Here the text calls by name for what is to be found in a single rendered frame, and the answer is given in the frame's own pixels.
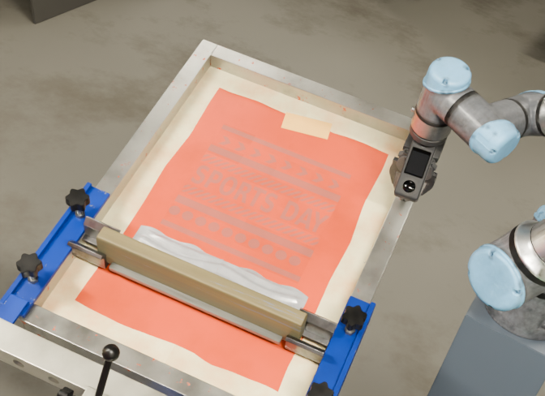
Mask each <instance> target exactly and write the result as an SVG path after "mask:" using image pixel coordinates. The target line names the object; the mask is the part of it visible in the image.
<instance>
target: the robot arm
mask: <svg viewBox="0 0 545 396"><path fill-rule="evenodd" d="M470 83H471V72H470V68H469V67H468V65H467V64H466V63H464V62H463V61H462V60H460V59H458V58H453V57H442V58H438V59H436V60H435V61H434V62H432V63H431V65H430V66H429V68H428V71H427V74H426V75H425V77H424V78H423V86H422V88H421V91H420V94H419V96H418V100H417V104H416V106H415V107H414V106H412V108H411V111H412V112H414V113H413V116H412V119H411V124H410V133H409V135H408V137H407V139H406V142H405V143H404V145H403V149H402V150H403V151H400V152H399V153H398V156H399V158H398V157H394V158H393V163H392V165H391V166H390V169H389V174H390V178H391V181H392V184H393V187H394V189H395V190H394V195H395V196H398V197H399V198H400V199H401V200H403V201H405V202H406V201H412V202H417V201H418V198H419V197H420V196H422V195H424V194H425V193H427V192H429V191H430V190H431V189H432V188H433V186H434V184H435V181H436V177H437V175H438V173H436V172H434V170H436V168H437V164H436V163H437V162H438V160H439V158H440V154H441V153H442V150H443V148H444V144H445V142H446V140H447V138H448V135H449V134H450V132H451V130H453V131H454V132H455V133H456V134H457V135H458V136H459V137H460V138H461V139H462V140H463V141H464V142H465V143H466V144H467V145H468V146H469V147H470V149H471V150H472V151H473V152H474V153H476V154H478V155H479V156H480V157H481V158H482V159H483V160H484V161H486V162H488V163H497V162H498V161H501V160H502V159H503V158H504V157H507V156H508V155H509V154H510V153H511V152H512V151H513V150H514V149H515V148H516V146H517V144H518V142H519V140H520V138H522V137H525V136H545V91H542V90H531V91H526V92H523V93H520V94H518V95H516V96H513V97H508V98H505V99H502V100H500V101H495V102H492V103H488V102H487V101H486V100H485V99H484V98H482V97H481V96H480V95H479V94H478V93H477V92H476V91H475V90H474V89H472V88H471V87H470ZM468 269H469V271H468V277H469V280H470V285H471V286H472V288H473V290H474V292H475V294H476V295H477V296H478V297H479V298H480V299H481V300H482V301H483V302H484V304H485V307H486V309H487V312H488V313H489V315H490V316H491V318H492V319H493V320H494V321H495V322H496V323H497V324H498V325H500V326H501V327H502V328H504V329H506V330H508V331H509V332H510V333H512V334H515V335H517V336H519V337H521V338H526V339H529V340H535V341H543V340H545V205H542V206H541V207H539V209H538V210H537V212H536V213H534V218H533V220H527V221H523V222H522V223H520V224H519V225H517V226H515V227H514V228H512V229H511V230H510V231H508V232H507V233H505V234H504V235H502V236H500V237H499V238H498V239H496V240H494V241H492V242H490V243H488V244H484V245H482V246H480V247H479V248H478V249H477V250H475V251H474V252H473V253H472V255H471V256H470V259H469V262H468Z"/></svg>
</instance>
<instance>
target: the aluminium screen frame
mask: <svg viewBox="0 0 545 396"><path fill-rule="evenodd" d="M210 66H211V67H215V68H216V69H219V70H222V71H225V72H227V73H230V74H232V75H236V76H237V77H240V78H243V79H245V80H248V81H251V82H253V83H255V84H258V85H261V86H264V87H265V88H270V89H272V90H274V91H276V92H279V93H282V94H285V95H286V96H289V97H292V98H295V99H297V100H300V101H303V102H306V103H307V104H310V105H313V106H316V107H319V108H321V109H323V110H327V111H329V112H331V113H334V114H337V115H340V116H342V117H344V118H347V119H350V120H352V121H355V122H356V123H361V124H362V125H365V126H367V127H371V128H373V129H376V130H378V131H382V132H383V133H386V134H389V135H391V136H394V137H397V138H399V139H401V140H404V141H406V139H407V137H408V135H409V133H410V124H411V118H409V117H407V116H405V115H402V114H399V113H396V112H394V111H391V110H388V109H385V108H383V107H381V106H378V105H375V104H372V103H370V102H368V101H364V100H362V99H359V98H357V97H353V96H351V95H349V94H346V93H343V92H341V91H338V90H336V89H334V88H330V87H328V86H325V85H322V84H319V83H316V82H315V81H312V80H309V79H306V78H304V77H302V76H299V75H295V74H293V73H291V72H288V71H285V70H282V69H280V68H278V67H274V66H272V65H269V64H267V63H265V62H261V61H259V60H256V59H254V58H250V57H248V56H246V55H243V54H240V53H238V52H235V51H233V50H231V49H226V48H225V47H222V46H219V45H216V44H213V43H212V42H209V41H206V40H202V41H201V43H200V44H199V46H198V47H197V49H196V50H195V52H194V53H193V54H192V56H191V57H190V58H189V59H188V61H187V62H186V64H185V65H184V67H183V68H182V70H181V71H180V72H179V73H178V74H177V76H176V77H175V79H174V80H173V82H172V83H171V84H170V86H169V87H168V88H167V89H166V91H165V92H164V94H163V95H162V97H161V98H160V100H159V101H158V102H157V103H156V105H155V106H154V107H153V109H152V110H151V112H150V113H149V115H148V116H147V118H146V119H145V120H144V121H143V122H142V124H141V125H140V127H139V128H138V130H137V131H136V132H135V134H134V135H133V136H132V137H131V139H130V140H129V142H128V143H127V145H126V146H125V148H124V149H123V150H122V151H121V153H120V154H119V155H118V157H117V158H116V160H115V161H114V163H113V164H112V166H111V167H110V168H109V169H108V170H107V172H106V173H105V175H104V176H103V178H102V179H101V181H100V182H99V183H98V184H97V186H96V188H97V189H100V190H102V191H104V192H107V193H109V194H110V198H109V199H108V200H107V201H106V203H105V205H104V206H103V207H102V209H101V211H100V212H99V213H98V214H97V216H96V217H95V219H96V220H98V221H100V222H101V221H102V220H103V218H104V217H105V215H106V214H107V213H108V212H109V210H110V208H111V207H112V205H113V204H114V202H115V201H116V199H117V198H118V197H119V196H120V194H121V193H122V191H123V189H124V188H125V187H126V185H127V184H128V183H129V181H130V180H131V178H132V177H133V175H134V174H135V172H136V171H137V170H138V169H139V167H140V166H141V164H142V163H143V161H144V159H145V158H146V157H147V155H148V154H149V153H150V151H151V150H152V148H153V147H154V145H155V144H156V142H157V141H158V140H159V139H160V137H161V135H162V134H163V133H164V131H165V129H166V128H167V127H168V126H169V124H170V123H171V121H172V120H173V119H174V117H175V115H176V114H177V112H179V110H180V109H181V107H182V105H183V104H184V103H185V101H186V100H187V98H188V97H189V96H190V95H191V93H192V91H193V90H194V88H195V87H196V85H197V84H198V83H199V81H200V80H201V79H202V77H203V76H204V74H205V72H206V71H207V70H208V69H209V67H210ZM413 204H414V202H412V201H406V202H405V201H403V200H401V199H400V198H399V197H398V196H395V198H394V201H393V203H392V205H391V208H390V210H389V211H388V215H387V217H386V218H385V220H384V224H383V225H382V227H381V229H380V232H379V234H378V236H377V239H376V241H375V243H374V246H373V248H372V250H371V253H370V255H369V257H368V258H367V262H366V264H365V265H364V267H363V271H362V272H361V274H360V277H359V279H358V281H357V284H356V286H355V288H354V291H353V293H352V295H351V296H353V297H355V298H357V299H361V300H362V301H365V302H367V303H371V301H372V300H373V297H374V295H375V292H376V290H377V287H378V285H379V284H380V280H381V278H382V276H383V274H384V271H385V269H386V267H387V264H388V262H389V259H390V257H391V255H392V253H393V250H394V248H395V246H396V244H397V241H398V239H399V236H400V234H401V231H402V229H403V227H404V225H405V223H406V219H407V218H408V216H409V213H410V210H411V208H412V206H413ZM75 258H76V256H74V255H72V252H71V253H70V254H69V256H68V257H67V258H66V259H65V261H64V262H63V264H62V265H61V267H60V268H59V270H58V271H57V273H56V274H55V275H54V276H53V278H52V279H51V281H50V282H49V284H48V285H47V287H46V288H45V289H44V290H43V292H42V293H41V295H40V296H39V298H38V299H37V301H36V302H35V303H34V304H33V306H32V308H31V309H30V310H29V312H28V314H27V315H26V316H25V318H23V317H21V316H19V318H18V319H17V320H16V322H15V323H14V325H17V326H19V327H21V328H23V329H26V330H27V331H29V332H31V333H34V334H36V335H38V336H40V337H42V338H45V339H47V340H49V341H51V342H54V343H56V344H58V345H59V346H61V347H64V348H66V349H68V350H70V351H73V352H75V353H77V354H79V355H82V356H83V357H85V358H88V359H90V360H92V361H94V362H96V363H98V364H101V365H104V362H105V360H104V359H103V357H102V354H101V352H102V350H103V347H104V346H106V345H108V344H115V345H116V346H118V348H119V350H120V355H119V357H118V359H117V360H115V361H114V362H112V364H111V368H110V369H112V370H114V371H115V372H118V373H121V374H122V375H124V376H126V377H129V378H131V379H133V380H135V381H138V382H139V383H141V384H144V385H146V386H148V387H150V388H152V389H155V390H157V391H159V392H161V393H163V394H166V395H168V396H235V395H233V394H230V393H228V392H226V391H224V390H222V389H219V388H217V387H216V386H214V385H210V384H209V383H207V382H205V381H201V380H200V379H198V378H196V377H193V376H191V375H189V374H187V373H185V372H182V371H180V370H178V369H176V368H173V367H171V366H169V365H168V364H164V363H162V362H161V361H159V360H157V359H154V358H152V357H150V356H148V355H145V354H143V353H141V352H139V351H136V350H134V349H132V348H130V347H128V346H125V345H123V344H121V343H120V342H116V341H114V340H113V339H111V338H107V337H106V336H104V335H102V334H99V333H97V332H95V331H93V330H91V329H88V328H86V327H84V326H82V325H79V324H77V323H75V322H74V321H70V320H68V319H66V318H65V317H63V316H59V315H58V314H56V313H54V312H51V311H49V310H47V309H45V308H42V307H41V306H42V305H43V304H44V302H45V301H46V300H47V298H48V297H49V295H50V294H51V292H52V291H53V290H54V288H55V287H56V285H57V284H58V283H59V281H60V280H61V278H62V276H63V275H64V274H65V272H66V271H67V270H68V268H69V267H70V266H71V264H72V262H73V261H74V259H75Z"/></svg>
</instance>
